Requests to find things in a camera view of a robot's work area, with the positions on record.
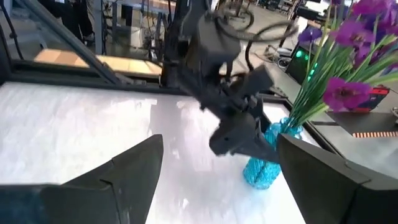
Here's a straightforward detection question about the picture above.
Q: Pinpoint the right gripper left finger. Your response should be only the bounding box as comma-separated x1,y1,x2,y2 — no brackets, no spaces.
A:
0,134,165,224

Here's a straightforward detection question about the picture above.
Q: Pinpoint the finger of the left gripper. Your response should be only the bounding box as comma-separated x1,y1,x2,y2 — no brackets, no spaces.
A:
208,111,259,156
233,107,280,164

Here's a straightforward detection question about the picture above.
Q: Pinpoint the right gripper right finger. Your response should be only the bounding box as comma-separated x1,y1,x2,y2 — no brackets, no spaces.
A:
277,134,398,224

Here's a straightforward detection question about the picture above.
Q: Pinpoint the blue textured glass vase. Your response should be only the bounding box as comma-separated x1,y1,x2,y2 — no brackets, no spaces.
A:
242,116,304,190

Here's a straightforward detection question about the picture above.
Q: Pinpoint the computer with green fans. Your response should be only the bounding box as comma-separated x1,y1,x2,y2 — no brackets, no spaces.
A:
284,43,321,86

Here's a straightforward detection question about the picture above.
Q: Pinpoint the orange striped tape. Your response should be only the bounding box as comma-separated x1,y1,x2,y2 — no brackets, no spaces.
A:
353,131,398,139

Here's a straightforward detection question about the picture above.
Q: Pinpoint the red and black box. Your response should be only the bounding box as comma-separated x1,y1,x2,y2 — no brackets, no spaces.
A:
351,85,391,113

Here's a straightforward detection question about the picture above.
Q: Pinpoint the wooden table board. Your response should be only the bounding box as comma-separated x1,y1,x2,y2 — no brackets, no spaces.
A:
34,48,162,77

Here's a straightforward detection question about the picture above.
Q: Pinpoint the person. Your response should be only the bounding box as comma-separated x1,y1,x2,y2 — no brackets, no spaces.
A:
39,0,94,41

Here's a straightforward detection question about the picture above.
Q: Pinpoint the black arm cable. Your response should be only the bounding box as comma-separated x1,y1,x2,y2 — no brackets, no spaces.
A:
214,9,299,72

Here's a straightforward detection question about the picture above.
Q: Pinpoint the black metal table frame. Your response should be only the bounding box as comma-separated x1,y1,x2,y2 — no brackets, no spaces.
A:
0,0,340,153

